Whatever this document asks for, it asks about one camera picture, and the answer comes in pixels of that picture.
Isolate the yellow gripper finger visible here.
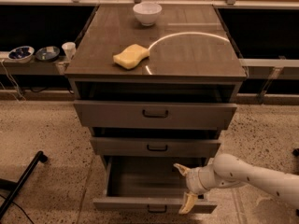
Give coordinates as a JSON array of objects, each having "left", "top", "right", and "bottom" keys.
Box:
[
  {"left": 173, "top": 163, "right": 190, "bottom": 176},
  {"left": 178, "top": 191, "right": 198, "bottom": 215}
]

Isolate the white paper cup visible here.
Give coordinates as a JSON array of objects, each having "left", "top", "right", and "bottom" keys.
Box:
[{"left": 62, "top": 42, "right": 76, "bottom": 60}]

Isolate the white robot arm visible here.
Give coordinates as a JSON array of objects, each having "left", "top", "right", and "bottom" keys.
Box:
[{"left": 174, "top": 154, "right": 299, "bottom": 214}]

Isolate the white cable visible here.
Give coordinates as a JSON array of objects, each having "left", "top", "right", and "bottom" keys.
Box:
[{"left": 0, "top": 59, "right": 26, "bottom": 103}]

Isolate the black stand leg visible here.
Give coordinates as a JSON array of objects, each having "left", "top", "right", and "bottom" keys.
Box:
[{"left": 0, "top": 151, "right": 48, "bottom": 219}]

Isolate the white bowl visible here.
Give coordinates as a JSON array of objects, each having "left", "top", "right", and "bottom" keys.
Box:
[{"left": 133, "top": 2, "right": 162, "bottom": 26}]

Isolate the grey top drawer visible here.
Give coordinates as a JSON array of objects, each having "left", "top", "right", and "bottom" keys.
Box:
[{"left": 74, "top": 100, "right": 236, "bottom": 131}]

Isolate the yellow sponge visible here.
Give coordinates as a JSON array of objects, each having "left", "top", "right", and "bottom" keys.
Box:
[{"left": 113, "top": 44, "right": 150, "bottom": 70}]

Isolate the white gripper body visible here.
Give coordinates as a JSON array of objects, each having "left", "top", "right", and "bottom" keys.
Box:
[{"left": 186, "top": 165, "right": 216, "bottom": 195}]

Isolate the blue patterned bowl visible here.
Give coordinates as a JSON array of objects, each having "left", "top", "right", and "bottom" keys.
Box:
[{"left": 8, "top": 46, "right": 35, "bottom": 63}]

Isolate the grey drawer cabinet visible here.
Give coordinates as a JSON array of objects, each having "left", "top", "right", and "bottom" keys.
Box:
[{"left": 64, "top": 3, "right": 248, "bottom": 173}]

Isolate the dark glazed bowl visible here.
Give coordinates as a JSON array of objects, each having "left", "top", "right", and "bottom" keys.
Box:
[{"left": 36, "top": 46, "right": 60, "bottom": 62}]

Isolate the grey drawer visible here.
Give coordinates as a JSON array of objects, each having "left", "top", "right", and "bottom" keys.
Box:
[
  {"left": 91, "top": 128, "right": 221, "bottom": 158},
  {"left": 93, "top": 156, "right": 206, "bottom": 214},
  {"left": 74, "top": 100, "right": 236, "bottom": 131}
]

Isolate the grey side shelf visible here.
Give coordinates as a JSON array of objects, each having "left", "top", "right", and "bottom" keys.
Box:
[{"left": 0, "top": 51, "right": 69, "bottom": 76}]

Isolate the grey middle drawer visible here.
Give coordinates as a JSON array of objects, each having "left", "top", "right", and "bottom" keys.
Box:
[{"left": 91, "top": 128, "right": 221, "bottom": 158}]

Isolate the grey bottom drawer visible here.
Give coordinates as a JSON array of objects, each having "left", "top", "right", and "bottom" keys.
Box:
[{"left": 93, "top": 156, "right": 206, "bottom": 214}]

